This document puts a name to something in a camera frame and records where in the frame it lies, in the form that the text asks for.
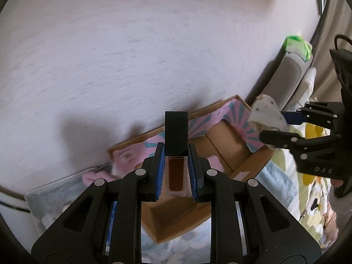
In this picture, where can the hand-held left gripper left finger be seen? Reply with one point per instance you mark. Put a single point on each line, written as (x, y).
(159, 170)

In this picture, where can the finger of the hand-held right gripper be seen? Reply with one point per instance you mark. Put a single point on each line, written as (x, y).
(293, 117)
(277, 137)

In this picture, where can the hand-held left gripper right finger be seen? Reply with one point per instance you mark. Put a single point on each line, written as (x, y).
(192, 170)

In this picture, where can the white spotted cloth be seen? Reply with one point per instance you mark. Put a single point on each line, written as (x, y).
(266, 112)

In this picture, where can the foundation bottle with black cap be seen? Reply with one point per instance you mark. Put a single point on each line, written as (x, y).
(176, 132)

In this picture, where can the cardboard box with pink lining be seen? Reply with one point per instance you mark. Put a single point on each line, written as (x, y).
(228, 148)

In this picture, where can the person's right forearm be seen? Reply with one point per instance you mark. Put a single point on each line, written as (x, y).
(337, 214)

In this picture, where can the person's right hand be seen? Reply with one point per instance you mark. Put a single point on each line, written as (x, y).
(337, 183)

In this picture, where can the white cushion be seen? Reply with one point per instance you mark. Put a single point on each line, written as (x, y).
(309, 82)

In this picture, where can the floral blanket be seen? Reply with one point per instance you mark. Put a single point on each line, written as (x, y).
(277, 187)

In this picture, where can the pink cloth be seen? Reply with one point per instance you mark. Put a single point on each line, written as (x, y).
(90, 177)

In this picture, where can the green packet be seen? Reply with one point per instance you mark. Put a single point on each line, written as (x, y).
(297, 44)

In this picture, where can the white bed frame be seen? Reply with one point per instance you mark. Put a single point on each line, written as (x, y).
(11, 200)

